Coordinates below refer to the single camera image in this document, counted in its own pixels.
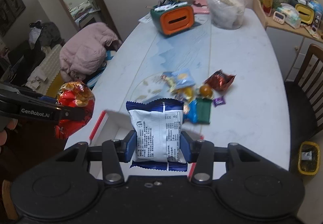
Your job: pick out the light blue cookie packet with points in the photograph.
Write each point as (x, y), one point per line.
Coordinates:
(178, 79)

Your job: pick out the green snack bar wrapper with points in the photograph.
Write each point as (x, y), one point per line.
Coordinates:
(203, 106)

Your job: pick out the wooden chair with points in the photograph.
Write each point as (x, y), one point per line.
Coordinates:
(304, 97)

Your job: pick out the pink booklet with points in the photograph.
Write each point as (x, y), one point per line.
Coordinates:
(200, 7)

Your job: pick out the white blue snack packet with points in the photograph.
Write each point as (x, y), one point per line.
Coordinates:
(158, 126)

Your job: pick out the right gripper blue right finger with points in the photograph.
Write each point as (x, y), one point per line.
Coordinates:
(187, 147)

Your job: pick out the person left hand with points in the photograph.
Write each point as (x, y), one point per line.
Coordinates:
(9, 128)

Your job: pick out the red white cardboard box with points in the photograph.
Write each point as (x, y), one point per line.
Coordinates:
(116, 125)

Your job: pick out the green orange tissue box organizer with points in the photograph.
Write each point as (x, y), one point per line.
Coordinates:
(172, 18)

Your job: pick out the yellow candy packet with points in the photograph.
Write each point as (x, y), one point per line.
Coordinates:
(186, 94)

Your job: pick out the clear plastic bag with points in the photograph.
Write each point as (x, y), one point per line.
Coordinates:
(227, 14)

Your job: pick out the orange liquid bottle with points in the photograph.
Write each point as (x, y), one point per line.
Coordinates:
(267, 6)

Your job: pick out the pink puffer jacket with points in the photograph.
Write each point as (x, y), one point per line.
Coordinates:
(85, 52)

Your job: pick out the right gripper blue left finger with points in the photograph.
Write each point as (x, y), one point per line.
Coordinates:
(130, 142)

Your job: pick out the blue cookie candy wrapper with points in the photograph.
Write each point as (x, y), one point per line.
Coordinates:
(190, 112)

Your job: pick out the red orange chip bag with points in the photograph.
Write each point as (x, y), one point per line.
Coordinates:
(78, 101)

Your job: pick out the purple candy wrapper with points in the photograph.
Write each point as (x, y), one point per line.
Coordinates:
(218, 101)

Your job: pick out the paper leaflet on table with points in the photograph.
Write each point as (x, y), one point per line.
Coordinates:
(146, 19)

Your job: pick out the yellow tissue box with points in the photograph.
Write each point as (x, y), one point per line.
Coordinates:
(305, 13)

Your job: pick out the yellow trash bin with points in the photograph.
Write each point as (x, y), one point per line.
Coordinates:
(309, 158)

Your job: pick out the white kitchen timer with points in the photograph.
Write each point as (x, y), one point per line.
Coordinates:
(279, 17)

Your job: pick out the wooden side cabinet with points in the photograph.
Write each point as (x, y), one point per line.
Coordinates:
(290, 45)

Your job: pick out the blue white striped bag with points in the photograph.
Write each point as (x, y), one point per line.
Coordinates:
(92, 79)

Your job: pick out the vacuum packed braised egg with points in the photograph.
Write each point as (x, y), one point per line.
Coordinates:
(206, 91)

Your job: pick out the dark red foil snack pack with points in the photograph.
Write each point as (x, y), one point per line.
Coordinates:
(220, 81)

